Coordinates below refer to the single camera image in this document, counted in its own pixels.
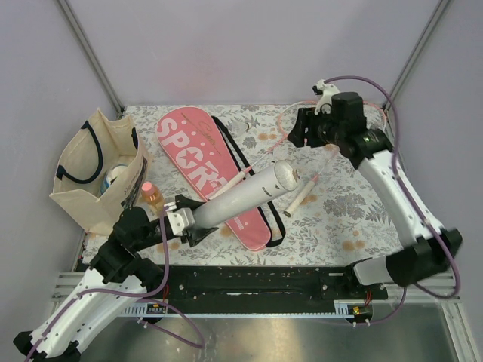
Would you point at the pink white racket right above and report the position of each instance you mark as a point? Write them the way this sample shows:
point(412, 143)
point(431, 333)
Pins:
point(290, 210)

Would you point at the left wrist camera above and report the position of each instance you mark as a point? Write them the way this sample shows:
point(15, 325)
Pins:
point(183, 216)

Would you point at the white shuttlecock at back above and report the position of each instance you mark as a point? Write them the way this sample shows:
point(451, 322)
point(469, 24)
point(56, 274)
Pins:
point(239, 128)

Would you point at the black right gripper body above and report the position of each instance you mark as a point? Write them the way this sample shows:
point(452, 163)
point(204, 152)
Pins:
point(326, 131)

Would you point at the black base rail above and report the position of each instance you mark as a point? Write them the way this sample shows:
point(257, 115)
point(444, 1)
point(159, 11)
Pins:
point(264, 290)

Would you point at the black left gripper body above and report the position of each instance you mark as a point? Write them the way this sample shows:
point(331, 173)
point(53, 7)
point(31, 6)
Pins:
point(156, 234)

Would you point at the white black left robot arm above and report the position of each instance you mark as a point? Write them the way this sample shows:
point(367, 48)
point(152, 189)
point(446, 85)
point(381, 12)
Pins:
point(117, 277)

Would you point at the cream canvas tote bag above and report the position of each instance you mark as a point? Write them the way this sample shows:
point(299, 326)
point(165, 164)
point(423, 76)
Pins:
point(100, 145)

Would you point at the pink racket cover bag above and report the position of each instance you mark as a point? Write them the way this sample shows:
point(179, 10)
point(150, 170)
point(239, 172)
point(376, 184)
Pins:
point(204, 151)

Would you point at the white shuttlecock tube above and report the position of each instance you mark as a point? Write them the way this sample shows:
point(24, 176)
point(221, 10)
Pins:
point(272, 182)

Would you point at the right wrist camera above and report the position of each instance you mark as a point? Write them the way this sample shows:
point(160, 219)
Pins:
point(324, 91)

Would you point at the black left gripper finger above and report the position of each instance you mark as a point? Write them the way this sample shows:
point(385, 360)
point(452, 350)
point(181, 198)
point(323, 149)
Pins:
point(195, 236)
point(182, 202)

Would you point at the white blue item in tote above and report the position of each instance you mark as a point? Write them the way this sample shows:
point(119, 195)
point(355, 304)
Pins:
point(110, 176)

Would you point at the peach drink bottle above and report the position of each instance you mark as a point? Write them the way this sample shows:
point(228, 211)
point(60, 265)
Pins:
point(153, 197)

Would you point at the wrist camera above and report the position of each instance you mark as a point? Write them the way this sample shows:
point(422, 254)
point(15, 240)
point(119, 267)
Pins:
point(183, 216)
point(324, 91)

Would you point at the floral table mat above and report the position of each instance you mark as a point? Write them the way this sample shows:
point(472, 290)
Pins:
point(300, 206)

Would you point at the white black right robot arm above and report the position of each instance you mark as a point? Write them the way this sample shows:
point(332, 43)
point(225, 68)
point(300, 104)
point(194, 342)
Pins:
point(428, 248)

